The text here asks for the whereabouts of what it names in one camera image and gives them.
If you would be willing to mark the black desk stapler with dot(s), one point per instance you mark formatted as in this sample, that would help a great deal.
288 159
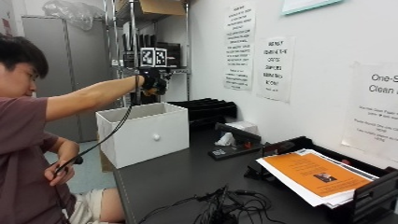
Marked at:
239 146

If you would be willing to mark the tall narrow paper notice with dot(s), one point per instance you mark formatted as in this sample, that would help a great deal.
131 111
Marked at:
239 46

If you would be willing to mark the black paper tray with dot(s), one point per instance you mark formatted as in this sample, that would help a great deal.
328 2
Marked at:
374 196

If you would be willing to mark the small white plastic object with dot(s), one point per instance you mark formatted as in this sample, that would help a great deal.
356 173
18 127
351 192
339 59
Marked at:
226 140

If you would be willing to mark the small white box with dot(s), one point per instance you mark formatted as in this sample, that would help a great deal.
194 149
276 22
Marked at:
244 127

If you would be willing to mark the grey metal cabinet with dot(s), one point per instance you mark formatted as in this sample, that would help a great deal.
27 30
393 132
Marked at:
79 71

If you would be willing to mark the teal-edged wall board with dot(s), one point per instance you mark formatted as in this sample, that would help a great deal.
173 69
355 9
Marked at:
307 5

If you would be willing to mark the short wide-lettered paper notice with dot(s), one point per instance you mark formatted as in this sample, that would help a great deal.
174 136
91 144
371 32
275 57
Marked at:
276 68

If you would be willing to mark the white box with round knob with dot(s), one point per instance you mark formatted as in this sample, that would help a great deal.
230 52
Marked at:
146 140

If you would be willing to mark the brown cardboard piece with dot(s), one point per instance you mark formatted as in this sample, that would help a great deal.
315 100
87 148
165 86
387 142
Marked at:
106 161

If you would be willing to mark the clear plastic bag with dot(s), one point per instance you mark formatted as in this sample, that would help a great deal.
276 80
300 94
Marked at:
75 12

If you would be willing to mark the large paper notice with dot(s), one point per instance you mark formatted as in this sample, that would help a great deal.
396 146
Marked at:
374 112

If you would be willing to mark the cardboard box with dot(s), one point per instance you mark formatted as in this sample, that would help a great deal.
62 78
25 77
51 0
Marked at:
162 6

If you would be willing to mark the the person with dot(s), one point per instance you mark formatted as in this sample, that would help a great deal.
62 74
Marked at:
25 140

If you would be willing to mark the white marker cube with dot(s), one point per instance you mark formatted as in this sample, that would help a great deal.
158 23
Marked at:
154 57

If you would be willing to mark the stack of black file trays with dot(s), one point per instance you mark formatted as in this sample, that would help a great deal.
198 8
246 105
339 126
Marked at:
207 109

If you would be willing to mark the stack of white papers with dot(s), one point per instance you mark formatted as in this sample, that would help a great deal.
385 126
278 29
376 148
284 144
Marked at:
291 189

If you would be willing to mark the black devices on shelf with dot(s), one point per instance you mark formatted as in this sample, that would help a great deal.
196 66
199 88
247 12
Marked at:
173 54

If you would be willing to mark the orange paper sheet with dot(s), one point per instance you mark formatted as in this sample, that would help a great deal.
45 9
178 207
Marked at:
315 174

